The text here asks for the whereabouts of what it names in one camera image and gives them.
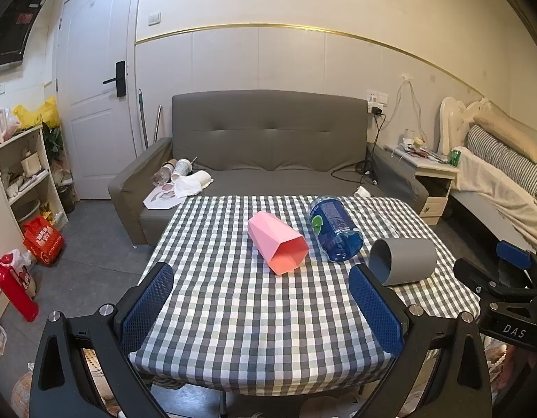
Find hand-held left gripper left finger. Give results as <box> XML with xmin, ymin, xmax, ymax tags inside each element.
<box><xmin>29</xmin><ymin>262</ymin><xmax>176</xmax><ymax>418</ymax></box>

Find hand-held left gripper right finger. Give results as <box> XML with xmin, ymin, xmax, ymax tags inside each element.
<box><xmin>348</xmin><ymin>263</ymin><xmax>496</xmax><ymax>418</ymax></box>

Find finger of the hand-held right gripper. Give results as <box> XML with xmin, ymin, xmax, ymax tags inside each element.
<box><xmin>496</xmin><ymin>240</ymin><xmax>537</xmax><ymax>280</ymax></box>
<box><xmin>453</xmin><ymin>258</ymin><xmax>537</xmax><ymax>300</ymax></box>

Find pink faceted cup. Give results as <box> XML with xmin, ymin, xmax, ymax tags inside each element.
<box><xmin>248</xmin><ymin>211</ymin><xmax>310</xmax><ymax>276</ymax></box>

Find grey cup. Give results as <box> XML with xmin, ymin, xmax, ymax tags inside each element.
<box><xmin>368</xmin><ymin>238</ymin><xmax>437</xmax><ymax>287</ymax></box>

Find blue transparent cup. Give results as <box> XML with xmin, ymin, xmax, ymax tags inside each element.
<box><xmin>309</xmin><ymin>196</ymin><xmax>364</xmax><ymax>264</ymax></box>

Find white drink cup with lid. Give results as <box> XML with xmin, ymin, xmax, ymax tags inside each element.
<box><xmin>170</xmin><ymin>157</ymin><xmax>197</xmax><ymax>182</ymax></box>

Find bed with beige blanket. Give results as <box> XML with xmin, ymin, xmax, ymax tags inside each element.
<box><xmin>449</xmin><ymin>146</ymin><xmax>537</xmax><ymax>255</ymax></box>

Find striped pillow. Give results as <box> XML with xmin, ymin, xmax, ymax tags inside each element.
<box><xmin>465</xmin><ymin>124</ymin><xmax>537</xmax><ymax>201</ymax></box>

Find white pink printed bag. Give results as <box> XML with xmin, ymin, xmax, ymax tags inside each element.
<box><xmin>143</xmin><ymin>184</ymin><xmax>186</xmax><ymax>210</ymax></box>

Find checkered tablecloth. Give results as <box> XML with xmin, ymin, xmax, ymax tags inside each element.
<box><xmin>128</xmin><ymin>194</ymin><xmax>482</xmax><ymax>395</ymax></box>

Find white nightstand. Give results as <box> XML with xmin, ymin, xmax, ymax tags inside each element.
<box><xmin>384</xmin><ymin>144</ymin><xmax>461</xmax><ymax>227</ymax></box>

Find red shopping bag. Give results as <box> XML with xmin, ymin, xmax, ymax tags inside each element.
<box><xmin>23</xmin><ymin>215</ymin><xmax>64</xmax><ymax>267</ymax></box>

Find white cloth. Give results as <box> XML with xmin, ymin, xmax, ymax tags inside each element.
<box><xmin>173</xmin><ymin>171</ymin><xmax>215</xmax><ymax>198</ymax></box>

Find beige pillow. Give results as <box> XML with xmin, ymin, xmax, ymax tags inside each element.
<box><xmin>473</xmin><ymin>99</ymin><xmax>537</xmax><ymax>163</ymax></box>

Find white plastic bag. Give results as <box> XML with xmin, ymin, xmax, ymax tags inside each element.
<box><xmin>0</xmin><ymin>248</ymin><xmax>38</xmax><ymax>299</ymax></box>

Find red fire extinguisher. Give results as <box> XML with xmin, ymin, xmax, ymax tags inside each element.
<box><xmin>0</xmin><ymin>253</ymin><xmax>40</xmax><ymax>323</ymax></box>

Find white headboard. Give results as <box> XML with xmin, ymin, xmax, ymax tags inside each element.
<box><xmin>438</xmin><ymin>96</ymin><xmax>487</xmax><ymax>160</ymax></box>

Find white shelf unit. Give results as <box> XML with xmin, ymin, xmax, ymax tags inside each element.
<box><xmin>0</xmin><ymin>123</ymin><xmax>69</xmax><ymax>327</ymax></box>

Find grey sofa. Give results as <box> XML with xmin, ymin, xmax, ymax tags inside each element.
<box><xmin>108</xmin><ymin>90</ymin><xmax>429</xmax><ymax>247</ymax></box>

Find white door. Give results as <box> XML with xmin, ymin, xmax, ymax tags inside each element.
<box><xmin>54</xmin><ymin>0</ymin><xmax>139</xmax><ymax>201</ymax></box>

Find yellow plastic bag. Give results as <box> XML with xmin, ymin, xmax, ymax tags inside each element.
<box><xmin>13</xmin><ymin>96</ymin><xmax>60</xmax><ymax>129</ymax></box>

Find black range hood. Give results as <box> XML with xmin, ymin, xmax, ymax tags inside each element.
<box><xmin>0</xmin><ymin>0</ymin><xmax>48</xmax><ymax>69</ymax></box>

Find black power cable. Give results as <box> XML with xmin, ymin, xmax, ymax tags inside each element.
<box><xmin>332</xmin><ymin>107</ymin><xmax>388</xmax><ymax>186</ymax></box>

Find green-tipped mop handle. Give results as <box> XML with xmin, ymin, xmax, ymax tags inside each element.
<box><xmin>138</xmin><ymin>89</ymin><xmax>149</xmax><ymax>149</ymax></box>

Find white cable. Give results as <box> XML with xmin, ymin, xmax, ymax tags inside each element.
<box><xmin>392</xmin><ymin>74</ymin><xmax>428</xmax><ymax>146</ymax></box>

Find black door lock handle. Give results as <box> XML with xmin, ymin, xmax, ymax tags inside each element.
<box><xmin>102</xmin><ymin>61</ymin><xmax>126</xmax><ymax>97</ymax></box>

